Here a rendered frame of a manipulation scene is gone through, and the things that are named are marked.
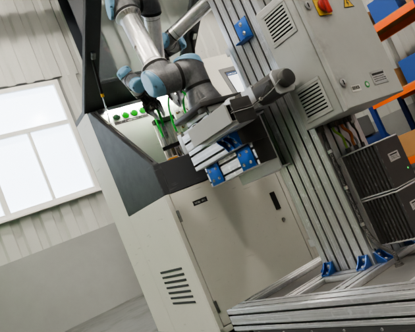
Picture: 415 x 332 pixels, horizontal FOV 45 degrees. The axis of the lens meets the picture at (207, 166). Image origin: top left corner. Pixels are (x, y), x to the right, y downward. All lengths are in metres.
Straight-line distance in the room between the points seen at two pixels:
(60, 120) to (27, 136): 0.52
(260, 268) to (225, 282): 0.22
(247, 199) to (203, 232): 0.32
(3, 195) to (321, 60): 5.23
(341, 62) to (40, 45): 5.99
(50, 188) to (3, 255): 0.98
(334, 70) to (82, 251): 5.24
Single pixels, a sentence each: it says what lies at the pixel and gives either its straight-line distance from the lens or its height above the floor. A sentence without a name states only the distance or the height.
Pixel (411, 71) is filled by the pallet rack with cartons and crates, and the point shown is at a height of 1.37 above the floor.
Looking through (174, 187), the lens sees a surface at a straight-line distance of 2.46.
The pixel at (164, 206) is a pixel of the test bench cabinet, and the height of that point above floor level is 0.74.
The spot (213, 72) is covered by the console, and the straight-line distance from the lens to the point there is 3.21.
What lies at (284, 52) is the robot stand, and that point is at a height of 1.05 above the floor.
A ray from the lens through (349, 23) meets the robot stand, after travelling 1.90.
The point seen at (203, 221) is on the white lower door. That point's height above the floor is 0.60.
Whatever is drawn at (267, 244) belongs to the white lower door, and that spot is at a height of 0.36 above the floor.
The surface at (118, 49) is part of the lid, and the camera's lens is 2.91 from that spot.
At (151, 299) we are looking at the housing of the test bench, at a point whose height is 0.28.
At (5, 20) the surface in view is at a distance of 7.51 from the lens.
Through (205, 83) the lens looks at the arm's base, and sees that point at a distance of 2.06.
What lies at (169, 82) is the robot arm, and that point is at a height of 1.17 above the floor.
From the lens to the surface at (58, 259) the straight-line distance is 6.47.
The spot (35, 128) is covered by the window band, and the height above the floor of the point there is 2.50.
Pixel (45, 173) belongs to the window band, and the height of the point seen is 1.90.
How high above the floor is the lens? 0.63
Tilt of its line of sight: 5 degrees up
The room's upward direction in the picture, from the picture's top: 23 degrees counter-clockwise
